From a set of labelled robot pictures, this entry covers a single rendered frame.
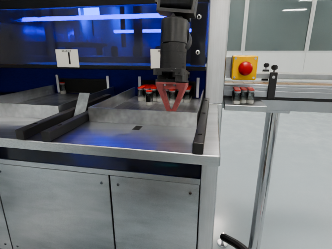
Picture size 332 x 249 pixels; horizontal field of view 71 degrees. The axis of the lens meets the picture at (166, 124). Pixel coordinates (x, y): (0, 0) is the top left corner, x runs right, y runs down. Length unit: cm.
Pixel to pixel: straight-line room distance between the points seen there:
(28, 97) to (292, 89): 91
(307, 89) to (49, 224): 119
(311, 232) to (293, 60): 425
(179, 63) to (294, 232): 142
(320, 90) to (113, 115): 69
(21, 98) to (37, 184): 41
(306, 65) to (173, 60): 523
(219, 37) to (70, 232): 101
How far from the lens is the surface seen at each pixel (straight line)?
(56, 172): 109
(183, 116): 52
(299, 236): 172
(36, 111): 68
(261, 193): 109
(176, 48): 51
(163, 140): 45
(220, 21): 76
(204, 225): 99
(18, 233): 143
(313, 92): 94
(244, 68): 73
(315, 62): 572
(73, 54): 89
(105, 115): 58
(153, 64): 78
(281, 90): 91
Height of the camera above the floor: 104
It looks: 17 degrees down
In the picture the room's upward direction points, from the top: straight up
